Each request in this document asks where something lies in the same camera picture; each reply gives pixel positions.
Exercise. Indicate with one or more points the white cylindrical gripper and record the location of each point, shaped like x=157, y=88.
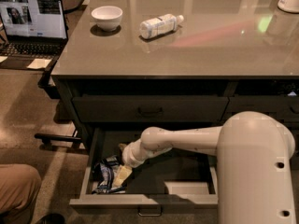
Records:
x=130, y=158

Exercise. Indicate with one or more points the blue chip bag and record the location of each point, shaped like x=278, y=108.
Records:
x=104, y=172

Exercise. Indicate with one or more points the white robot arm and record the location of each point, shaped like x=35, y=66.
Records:
x=253, y=154

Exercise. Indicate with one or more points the open grey middle drawer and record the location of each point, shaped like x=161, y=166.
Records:
x=176, y=181

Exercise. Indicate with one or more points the closed dark top drawer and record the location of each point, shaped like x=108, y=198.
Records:
x=143, y=108

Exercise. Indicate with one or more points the grey kitchen counter cabinet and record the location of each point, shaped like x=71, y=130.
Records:
x=224, y=48

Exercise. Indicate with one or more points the black chair base leg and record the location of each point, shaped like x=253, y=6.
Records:
x=48, y=138

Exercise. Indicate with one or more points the black shoe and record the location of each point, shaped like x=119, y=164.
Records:
x=51, y=219

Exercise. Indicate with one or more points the black chair armrest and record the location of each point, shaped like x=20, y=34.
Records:
x=46, y=83

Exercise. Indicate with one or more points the person's leg tan trousers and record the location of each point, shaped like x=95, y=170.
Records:
x=19, y=187

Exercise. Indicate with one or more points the white paper note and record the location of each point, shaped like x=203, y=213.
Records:
x=39, y=64

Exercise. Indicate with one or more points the clear plastic water bottle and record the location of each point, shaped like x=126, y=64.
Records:
x=160, y=25

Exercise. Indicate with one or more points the white ceramic bowl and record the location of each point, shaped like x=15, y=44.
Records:
x=107, y=18

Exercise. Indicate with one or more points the black open laptop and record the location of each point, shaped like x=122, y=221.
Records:
x=35, y=29

